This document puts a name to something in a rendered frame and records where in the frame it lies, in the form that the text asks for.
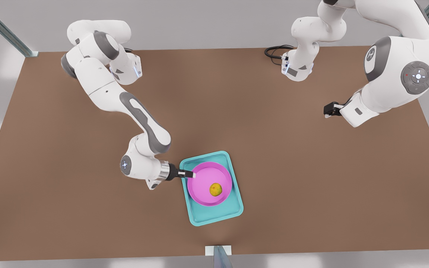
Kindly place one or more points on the pink round plate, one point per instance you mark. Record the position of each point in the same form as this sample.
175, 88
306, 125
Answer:
209, 178

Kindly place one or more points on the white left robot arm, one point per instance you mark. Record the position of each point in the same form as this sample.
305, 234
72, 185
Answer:
393, 74

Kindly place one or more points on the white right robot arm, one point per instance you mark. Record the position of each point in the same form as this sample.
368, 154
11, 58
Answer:
99, 80

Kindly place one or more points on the teal rectangular tray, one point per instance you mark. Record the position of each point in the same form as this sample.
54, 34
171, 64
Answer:
214, 214

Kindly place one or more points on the orange fruit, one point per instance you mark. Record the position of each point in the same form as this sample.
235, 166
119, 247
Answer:
216, 189

